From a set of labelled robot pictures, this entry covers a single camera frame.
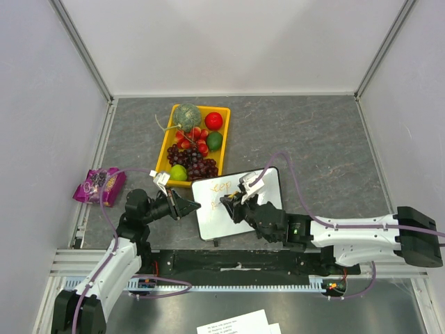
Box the green netted melon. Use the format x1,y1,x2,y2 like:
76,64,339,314
172,104,202,132

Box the green pear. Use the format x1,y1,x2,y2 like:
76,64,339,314
170,164,188,182

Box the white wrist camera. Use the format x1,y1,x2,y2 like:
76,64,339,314
238,172,264,205
149,170,170,194

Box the dark red grapes bunch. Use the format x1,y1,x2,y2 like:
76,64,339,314
167,144,218,182

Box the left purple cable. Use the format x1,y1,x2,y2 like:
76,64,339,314
70,168,193,334

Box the white slotted cable duct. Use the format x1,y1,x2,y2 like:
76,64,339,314
65,276,327,292

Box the red strawberries bunch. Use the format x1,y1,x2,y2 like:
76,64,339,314
174,127,209,157

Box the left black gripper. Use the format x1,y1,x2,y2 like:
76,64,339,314
142,186,200,224

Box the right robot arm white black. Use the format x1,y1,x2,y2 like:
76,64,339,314
220,192,443,274

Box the red apple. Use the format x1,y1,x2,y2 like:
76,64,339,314
204,112,224,131

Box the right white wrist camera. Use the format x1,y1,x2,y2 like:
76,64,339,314
238,172,264,205

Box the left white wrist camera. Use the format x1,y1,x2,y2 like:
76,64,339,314
149,170,170,194

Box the green mango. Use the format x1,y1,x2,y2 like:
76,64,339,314
206,132,223,152

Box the white paper sheets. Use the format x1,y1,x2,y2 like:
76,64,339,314
197,310,282,334

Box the yellow plastic tray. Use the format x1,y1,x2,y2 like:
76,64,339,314
155,104,230,187

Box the small whiteboard black frame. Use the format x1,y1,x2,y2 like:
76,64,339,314
191,166,282,241

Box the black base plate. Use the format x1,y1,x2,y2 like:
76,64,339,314
139,250,345,286

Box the purple snack bag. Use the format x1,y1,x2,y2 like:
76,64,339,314
72,167,127,207

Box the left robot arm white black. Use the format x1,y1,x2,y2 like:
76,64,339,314
51,188,201,333

